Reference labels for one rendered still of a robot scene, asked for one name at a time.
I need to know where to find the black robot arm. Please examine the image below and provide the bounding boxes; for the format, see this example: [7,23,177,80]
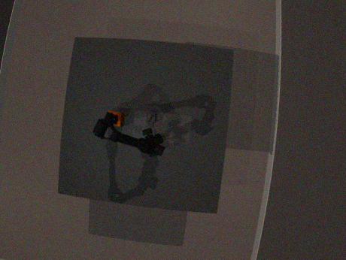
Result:
[93,112,165,156]

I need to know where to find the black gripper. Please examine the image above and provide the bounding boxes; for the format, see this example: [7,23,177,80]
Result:
[142,128,158,157]

